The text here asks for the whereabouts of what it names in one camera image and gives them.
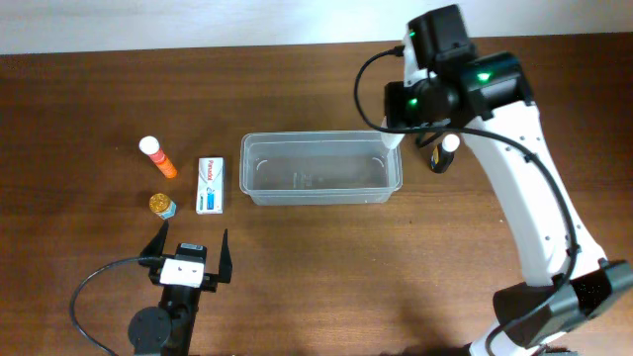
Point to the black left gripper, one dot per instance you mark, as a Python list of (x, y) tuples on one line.
[(210, 281)]

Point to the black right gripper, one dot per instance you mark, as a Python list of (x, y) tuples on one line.
[(396, 106)]

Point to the gold lid small jar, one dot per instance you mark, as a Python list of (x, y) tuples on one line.
[(161, 205)]

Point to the dark bottle white cap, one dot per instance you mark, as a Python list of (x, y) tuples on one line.
[(443, 153)]

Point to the orange effervescent tablet tube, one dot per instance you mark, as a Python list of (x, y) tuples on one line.
[(150, 146)]

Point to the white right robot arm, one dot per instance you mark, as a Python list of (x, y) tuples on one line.
[(567, 278)]

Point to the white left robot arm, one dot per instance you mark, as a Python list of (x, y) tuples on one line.
[(167, 328)]

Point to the clear plastic container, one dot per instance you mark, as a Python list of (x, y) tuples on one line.
[(318, 168)]

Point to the white Panadol box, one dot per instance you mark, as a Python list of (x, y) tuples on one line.
[(210, 188)]

